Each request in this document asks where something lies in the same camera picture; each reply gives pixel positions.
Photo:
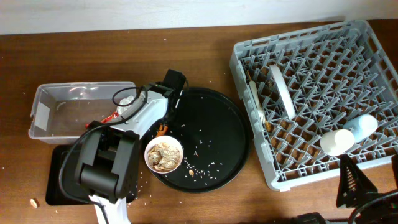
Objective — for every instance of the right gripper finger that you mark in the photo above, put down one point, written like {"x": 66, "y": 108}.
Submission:
{"x": 394, "y": 162}
{"x": 355, "y": 188}

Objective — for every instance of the white cup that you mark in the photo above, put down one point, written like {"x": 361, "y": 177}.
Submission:
{"x": 335, "y": 143}

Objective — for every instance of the orange carrot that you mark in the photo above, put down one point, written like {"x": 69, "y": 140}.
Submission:
{"x": 162, "y": 130}

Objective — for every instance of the red snack wrapper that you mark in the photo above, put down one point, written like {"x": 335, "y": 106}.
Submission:
{"x": 114, "y": 115}

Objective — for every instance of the pink bowl with scraps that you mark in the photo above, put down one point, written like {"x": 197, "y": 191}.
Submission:
{"x": 163, "y": 154}

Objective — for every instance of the white plastic fork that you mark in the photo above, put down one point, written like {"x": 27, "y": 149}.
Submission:
{"x": 260, "y": 111}

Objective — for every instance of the white round plate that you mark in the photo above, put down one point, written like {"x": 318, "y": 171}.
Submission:
{"x": 283, "y": 91}

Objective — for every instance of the wooden chopstick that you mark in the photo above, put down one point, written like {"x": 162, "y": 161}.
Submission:
{"x": 266, "y": 125}

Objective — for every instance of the white tissue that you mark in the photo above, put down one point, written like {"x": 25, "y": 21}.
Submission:
{"x": 126, "y": 102}

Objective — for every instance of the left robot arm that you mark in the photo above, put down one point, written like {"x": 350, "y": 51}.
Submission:
{"x": 108, "y": 163}

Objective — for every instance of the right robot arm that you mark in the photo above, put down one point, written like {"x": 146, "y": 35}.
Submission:
{"x": 382, "y": 209}

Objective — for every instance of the grey dishwasher rack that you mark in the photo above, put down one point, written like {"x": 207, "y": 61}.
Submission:
{"x": 334, "y": 73}

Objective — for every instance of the light blue cup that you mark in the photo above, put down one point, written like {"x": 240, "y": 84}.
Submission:
{"x": 362, "y": 127}

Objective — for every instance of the black object at bottom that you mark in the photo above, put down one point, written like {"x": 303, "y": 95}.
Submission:
{"x": 308, "y": 218}

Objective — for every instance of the round black serving tray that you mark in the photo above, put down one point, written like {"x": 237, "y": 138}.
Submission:
{"x": 215, "y": 137}

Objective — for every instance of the clear plastic bin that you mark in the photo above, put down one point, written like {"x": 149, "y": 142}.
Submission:
{"x": 61, "y": 111}

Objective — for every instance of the black rectangular tray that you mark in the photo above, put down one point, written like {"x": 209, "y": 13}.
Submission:
{"x": 54, "y": 195}

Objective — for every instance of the peanut on table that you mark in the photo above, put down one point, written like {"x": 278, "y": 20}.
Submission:
{"x": 33, "y": 203}

